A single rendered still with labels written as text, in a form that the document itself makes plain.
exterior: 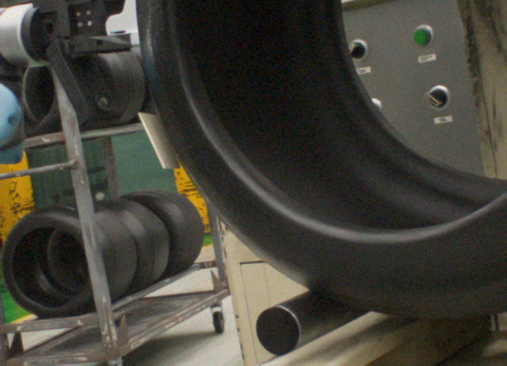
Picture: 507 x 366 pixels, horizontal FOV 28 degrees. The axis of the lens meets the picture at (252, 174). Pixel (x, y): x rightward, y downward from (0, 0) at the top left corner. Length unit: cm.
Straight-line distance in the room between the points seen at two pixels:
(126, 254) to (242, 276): 278
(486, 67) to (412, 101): 49
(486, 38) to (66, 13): 47
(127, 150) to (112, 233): 713
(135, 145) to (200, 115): 1067
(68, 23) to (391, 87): 68
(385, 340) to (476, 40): 38
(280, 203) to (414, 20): 80
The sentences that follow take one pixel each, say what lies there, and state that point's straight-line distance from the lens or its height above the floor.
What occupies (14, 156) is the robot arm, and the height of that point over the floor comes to 110.
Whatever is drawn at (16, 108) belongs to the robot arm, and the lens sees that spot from 116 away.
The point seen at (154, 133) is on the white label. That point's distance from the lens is 101.
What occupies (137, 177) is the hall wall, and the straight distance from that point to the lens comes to 1166.
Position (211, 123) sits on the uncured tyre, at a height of 110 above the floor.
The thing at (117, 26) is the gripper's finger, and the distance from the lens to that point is 115.
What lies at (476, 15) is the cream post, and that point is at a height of 117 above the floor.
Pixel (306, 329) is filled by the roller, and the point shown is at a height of 90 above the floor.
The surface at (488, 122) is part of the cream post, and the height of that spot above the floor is 104.
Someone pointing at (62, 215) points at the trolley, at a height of 82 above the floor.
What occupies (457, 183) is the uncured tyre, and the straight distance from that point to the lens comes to 113.
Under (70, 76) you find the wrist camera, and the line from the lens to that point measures 120.
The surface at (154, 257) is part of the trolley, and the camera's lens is 492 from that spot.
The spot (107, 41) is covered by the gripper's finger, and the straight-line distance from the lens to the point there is 113.
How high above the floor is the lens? 109
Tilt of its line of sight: 3 degrees down
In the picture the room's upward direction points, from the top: 10 degrees counter-clockwise
